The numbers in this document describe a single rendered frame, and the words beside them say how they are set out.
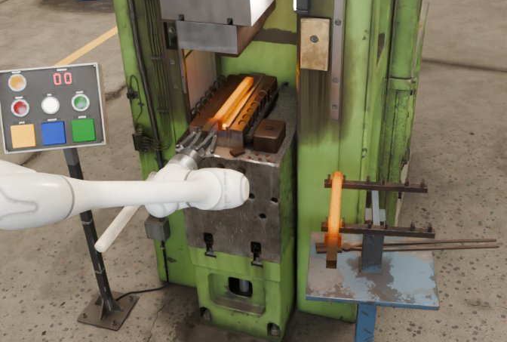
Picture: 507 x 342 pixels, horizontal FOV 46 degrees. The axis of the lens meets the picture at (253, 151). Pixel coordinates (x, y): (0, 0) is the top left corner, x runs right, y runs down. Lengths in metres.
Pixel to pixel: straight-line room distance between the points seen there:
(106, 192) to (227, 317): 1.31
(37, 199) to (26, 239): 2.15
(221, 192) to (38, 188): 0.52
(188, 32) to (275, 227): 0.75
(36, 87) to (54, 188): 0.94
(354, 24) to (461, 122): 2.32
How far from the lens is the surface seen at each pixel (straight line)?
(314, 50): 1.95
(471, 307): 2.86
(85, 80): 2.12
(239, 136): 2.04
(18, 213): 1.20
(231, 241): 2.27
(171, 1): 1.92
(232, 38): 1.88
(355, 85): 2.00
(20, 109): 2.16
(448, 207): 3.37
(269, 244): 2.21
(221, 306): 2.56
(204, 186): 1.53
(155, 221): 2.60
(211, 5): 1.86
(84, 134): 2.11
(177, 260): 2.76
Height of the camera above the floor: 2.04
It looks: 33 degrees down
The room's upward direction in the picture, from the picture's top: 3 degrees counter-clockwise
